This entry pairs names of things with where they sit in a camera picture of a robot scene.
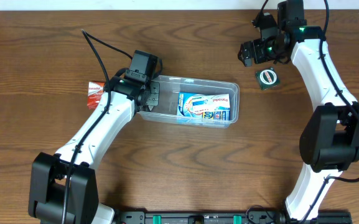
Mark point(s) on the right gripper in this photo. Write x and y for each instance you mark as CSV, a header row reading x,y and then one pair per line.
x,y
248,51

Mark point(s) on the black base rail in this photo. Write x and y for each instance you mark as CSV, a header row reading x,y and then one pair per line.
x,y
229,217

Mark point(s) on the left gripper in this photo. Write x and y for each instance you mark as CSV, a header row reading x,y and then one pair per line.
x,y
152,95

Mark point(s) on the green Zam-Buk box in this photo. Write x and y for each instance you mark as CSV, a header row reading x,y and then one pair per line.
x,y
267,78

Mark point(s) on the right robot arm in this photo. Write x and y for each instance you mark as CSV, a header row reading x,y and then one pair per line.
x,y
329,143

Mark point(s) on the red Panadol box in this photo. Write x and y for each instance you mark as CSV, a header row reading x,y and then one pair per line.
x,y
95,91

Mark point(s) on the clear plastic container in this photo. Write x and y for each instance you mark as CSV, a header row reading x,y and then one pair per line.
x,y
170,87

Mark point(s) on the white Panadol box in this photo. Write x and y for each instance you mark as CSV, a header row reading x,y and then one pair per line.
x,y
210,103

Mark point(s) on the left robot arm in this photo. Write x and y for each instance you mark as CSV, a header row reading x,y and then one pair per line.
x,y
63,186

